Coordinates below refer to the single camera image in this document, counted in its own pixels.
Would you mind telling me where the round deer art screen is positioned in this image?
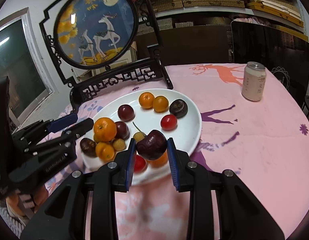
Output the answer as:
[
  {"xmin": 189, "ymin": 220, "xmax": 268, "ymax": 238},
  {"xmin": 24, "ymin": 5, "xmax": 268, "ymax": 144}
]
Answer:
[{"xmin": 54, "ymin": 0, "xmax": 138, "ymax": 69}]

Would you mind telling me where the small orange on plate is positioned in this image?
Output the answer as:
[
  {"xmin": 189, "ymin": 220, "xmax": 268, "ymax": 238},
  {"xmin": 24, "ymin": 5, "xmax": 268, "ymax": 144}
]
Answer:
[{"xmin": 147, "ymin": 151, "xmax": 168, "ymax": 168}]

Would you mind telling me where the white beverage can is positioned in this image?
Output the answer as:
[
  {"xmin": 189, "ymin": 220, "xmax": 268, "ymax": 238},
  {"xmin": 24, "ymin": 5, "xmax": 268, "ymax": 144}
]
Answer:
[{"xmin": 241, "ymin": 62, "xmax": 267, "ymax": 102}]

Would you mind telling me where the large orange mandarin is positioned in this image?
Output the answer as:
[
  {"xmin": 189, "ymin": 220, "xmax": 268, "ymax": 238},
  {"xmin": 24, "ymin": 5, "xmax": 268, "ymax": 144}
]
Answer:
[{"xmin": 93, "ymin": 117, "xmax": 117, "ymax": 142}]

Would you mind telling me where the dark cherry with stem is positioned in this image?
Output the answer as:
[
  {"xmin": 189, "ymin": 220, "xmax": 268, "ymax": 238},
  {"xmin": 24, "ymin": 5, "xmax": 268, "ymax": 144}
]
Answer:
[{"xmin": 133, "ymin": 122, "xmax": 167, "ymax": 161}]

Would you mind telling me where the dark red cherry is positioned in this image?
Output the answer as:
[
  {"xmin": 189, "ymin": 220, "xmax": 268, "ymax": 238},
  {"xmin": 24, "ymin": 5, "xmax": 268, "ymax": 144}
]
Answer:
[{"xmin": 118, "ymin": 104, "xmax": 135, "ymax": 122}]

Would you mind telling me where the small orange mandarin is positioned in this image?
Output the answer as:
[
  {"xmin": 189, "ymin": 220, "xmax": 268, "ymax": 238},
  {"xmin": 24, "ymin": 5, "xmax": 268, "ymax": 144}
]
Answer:
[{"xmin": 138, "ymin": 92, "xmax": 155, "ymax": 109}]

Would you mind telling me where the dark red plum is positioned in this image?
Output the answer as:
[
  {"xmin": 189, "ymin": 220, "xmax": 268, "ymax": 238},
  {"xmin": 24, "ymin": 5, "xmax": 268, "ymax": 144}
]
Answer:
[{"xmin": 115, "ymin": 121, "xmax": 130, "ymax": 140}]

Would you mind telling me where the beige longan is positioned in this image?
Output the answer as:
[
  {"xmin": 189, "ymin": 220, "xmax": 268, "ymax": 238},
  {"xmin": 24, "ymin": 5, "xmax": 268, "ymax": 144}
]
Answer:
[
  {"xmin": 112, "ymin": 138, "xmax": 126, "ymax": 152},
  {"xmin": 133, "ymin": 132, "xmax": 146, "ymax": 142}
]

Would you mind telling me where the black carved wooden stand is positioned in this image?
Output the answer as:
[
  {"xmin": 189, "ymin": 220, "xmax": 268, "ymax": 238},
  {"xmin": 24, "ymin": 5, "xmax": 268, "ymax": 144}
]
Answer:
[{"xmin": 39, "ymin": 0, "xmax": 173, "ymax": 113}]

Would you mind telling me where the yellow kumquat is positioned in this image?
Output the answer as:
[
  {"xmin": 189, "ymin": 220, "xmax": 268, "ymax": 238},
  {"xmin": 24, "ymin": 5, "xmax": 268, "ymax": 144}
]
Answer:
[{"xmin": 153, "ymin": 96, "xmax": 169, "ymax": 113}]

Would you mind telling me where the framed window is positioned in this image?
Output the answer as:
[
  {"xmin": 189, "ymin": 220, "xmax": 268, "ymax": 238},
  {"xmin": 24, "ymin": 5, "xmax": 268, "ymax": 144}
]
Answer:
[{"xmin": 0, "ymin": 8, "xmax": 58, "ymax": 127}]

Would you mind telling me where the dark chair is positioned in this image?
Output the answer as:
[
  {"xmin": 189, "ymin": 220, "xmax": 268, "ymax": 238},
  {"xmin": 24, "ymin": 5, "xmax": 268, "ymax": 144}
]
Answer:
[{"xmin": 231, "ymin": 21, "xmax": 309, "ymax": 106}]

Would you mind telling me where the red cherry tomato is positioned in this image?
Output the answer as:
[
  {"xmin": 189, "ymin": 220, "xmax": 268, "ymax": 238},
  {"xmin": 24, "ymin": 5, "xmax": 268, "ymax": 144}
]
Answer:
[
  {"xmin": 134, "ymin": 155, "xmax": 147, "ymax": 173},
  {"xmin": 160, "ymin": 114, "xmax": 178, "ymax": 131}
]

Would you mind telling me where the pink printed tablecloth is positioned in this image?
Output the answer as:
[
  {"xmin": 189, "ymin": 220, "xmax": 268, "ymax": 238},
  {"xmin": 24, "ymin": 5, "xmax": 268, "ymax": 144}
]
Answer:
[{"xmin": 39, "ymin": 63, "xmax": 309, "ymax": 240}]

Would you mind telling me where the white oval plate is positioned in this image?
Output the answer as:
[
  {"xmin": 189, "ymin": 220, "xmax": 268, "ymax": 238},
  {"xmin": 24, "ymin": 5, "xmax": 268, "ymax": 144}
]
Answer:
[{"xmin": 79, "ymin": 88, "xmax": 203, "ymax": 186}]

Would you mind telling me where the left hand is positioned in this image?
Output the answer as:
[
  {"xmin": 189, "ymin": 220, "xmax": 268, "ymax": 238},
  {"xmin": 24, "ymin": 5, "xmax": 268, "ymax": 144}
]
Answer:
[{"xmin": 6, "ymin": 185, "xmax": 49, "ymax": 216}]

